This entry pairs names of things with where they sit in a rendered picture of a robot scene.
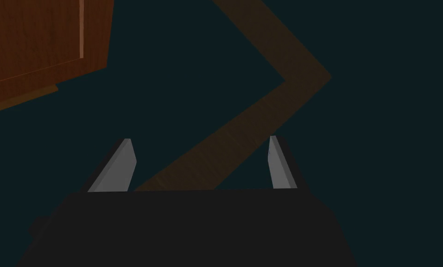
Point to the brown wooden cabinet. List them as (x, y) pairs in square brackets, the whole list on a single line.
[(32, 44)]

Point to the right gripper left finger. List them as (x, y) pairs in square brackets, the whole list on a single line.
[(117, 171)]

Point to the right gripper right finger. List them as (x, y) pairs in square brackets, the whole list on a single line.
[(283, 171)]

